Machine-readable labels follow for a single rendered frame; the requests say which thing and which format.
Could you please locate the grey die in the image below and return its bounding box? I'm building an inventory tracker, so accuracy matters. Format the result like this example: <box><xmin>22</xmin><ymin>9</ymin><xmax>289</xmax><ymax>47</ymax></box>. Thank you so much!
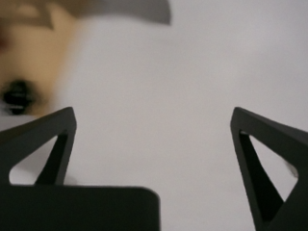
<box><xmin>283</xmin><ymin>161</ymin><xmax>297</xmax><ymax>179</ymax></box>

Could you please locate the black die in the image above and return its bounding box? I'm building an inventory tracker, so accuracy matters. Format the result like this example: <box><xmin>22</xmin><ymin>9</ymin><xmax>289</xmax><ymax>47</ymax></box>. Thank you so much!
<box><xmin>0</xmin><ymin>79</ymin><xmax>30</xmax><ymax>116</ymax></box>

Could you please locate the tan square mat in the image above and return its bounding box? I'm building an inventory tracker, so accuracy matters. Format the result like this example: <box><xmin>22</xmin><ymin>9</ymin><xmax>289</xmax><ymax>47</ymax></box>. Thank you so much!
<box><xmin>0</xmin><ymin>0</ymin><xmax>81</xmax><ymax>119</ymax></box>

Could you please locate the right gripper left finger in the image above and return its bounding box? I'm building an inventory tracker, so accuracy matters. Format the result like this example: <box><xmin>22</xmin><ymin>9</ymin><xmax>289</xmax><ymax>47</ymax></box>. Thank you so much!
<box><xmin>0</xmin><ymin>107</ymin><xmax>77</xmax><ymax>185</ymax></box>

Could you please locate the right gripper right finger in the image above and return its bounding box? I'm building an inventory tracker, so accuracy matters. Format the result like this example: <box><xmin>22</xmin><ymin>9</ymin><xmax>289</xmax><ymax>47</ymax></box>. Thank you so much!
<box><xmin>230</xmin><ymin>107</ymin><xmax>308</xmax><ymax>231</ymax></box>

